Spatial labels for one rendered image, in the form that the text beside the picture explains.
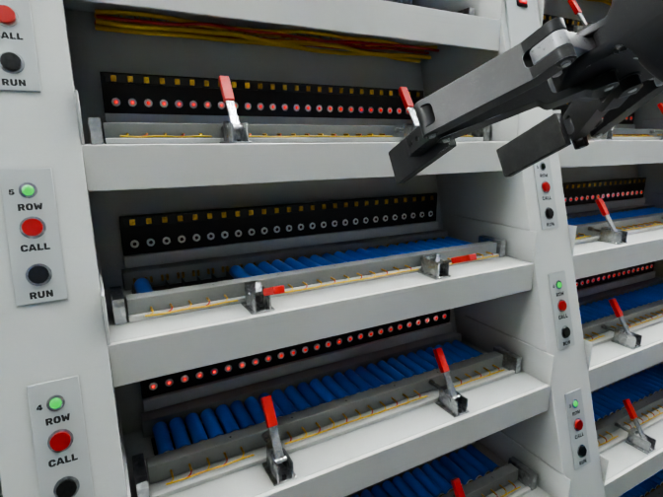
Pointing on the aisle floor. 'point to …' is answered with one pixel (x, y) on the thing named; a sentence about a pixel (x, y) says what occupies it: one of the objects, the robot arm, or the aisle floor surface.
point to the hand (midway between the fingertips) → (463, 159)
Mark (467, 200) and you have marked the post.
